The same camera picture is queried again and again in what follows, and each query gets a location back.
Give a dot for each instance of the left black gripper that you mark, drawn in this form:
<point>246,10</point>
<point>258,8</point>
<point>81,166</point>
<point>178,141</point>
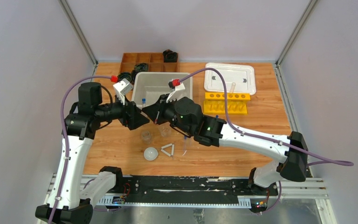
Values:
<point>127,115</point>

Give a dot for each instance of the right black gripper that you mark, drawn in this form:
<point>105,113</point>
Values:
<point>156,111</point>

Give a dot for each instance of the clear glass beaker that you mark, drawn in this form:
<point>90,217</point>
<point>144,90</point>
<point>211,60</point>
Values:
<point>165,130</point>

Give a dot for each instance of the small clear glass jar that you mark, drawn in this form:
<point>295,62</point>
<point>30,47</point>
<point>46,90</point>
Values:
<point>146,137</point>

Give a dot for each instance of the white plastic bin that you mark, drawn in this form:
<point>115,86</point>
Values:
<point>153,86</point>

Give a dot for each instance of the clear test tube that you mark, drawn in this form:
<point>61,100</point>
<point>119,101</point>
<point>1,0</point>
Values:
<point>232,88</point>

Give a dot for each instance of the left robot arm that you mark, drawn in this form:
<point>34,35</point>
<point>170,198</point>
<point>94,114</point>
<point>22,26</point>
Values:
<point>69,202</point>

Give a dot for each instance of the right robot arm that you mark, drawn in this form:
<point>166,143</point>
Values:
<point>288,153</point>

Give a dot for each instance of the white clay triangle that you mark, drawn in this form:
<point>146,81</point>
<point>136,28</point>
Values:
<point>168,149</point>

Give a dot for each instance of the white round dish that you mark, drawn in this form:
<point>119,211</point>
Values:
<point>150,153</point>

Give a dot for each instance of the black round lens part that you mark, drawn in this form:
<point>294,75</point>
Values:
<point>142,67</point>
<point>125,75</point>
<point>134,74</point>
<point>170,56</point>

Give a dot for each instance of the wooden compartment tray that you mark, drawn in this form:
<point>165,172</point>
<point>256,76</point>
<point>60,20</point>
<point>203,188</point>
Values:
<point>136,62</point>

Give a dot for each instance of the yellow test tube rack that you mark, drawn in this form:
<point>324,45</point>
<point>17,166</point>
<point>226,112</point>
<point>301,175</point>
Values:
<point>215,103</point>

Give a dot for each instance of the white bin lid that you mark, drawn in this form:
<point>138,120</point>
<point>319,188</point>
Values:
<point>243,76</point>

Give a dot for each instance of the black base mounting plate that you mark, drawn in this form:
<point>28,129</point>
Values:
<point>187,190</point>

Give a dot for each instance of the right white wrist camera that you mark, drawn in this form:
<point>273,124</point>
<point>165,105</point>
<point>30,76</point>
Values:
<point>177,89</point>

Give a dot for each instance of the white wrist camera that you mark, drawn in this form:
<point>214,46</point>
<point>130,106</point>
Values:
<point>121,88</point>
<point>177,89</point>

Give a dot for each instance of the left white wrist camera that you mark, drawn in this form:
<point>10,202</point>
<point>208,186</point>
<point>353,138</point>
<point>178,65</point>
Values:
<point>121,88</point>

